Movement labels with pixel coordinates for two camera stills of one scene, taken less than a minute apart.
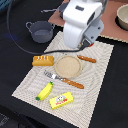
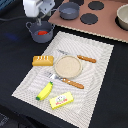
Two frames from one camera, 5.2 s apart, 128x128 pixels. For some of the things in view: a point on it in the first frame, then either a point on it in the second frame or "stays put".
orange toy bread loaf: [43, 61] stays put
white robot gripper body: [82, 21] -> [38, 8]
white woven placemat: [71, 87] stays put
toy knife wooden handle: [87, 58] stays put
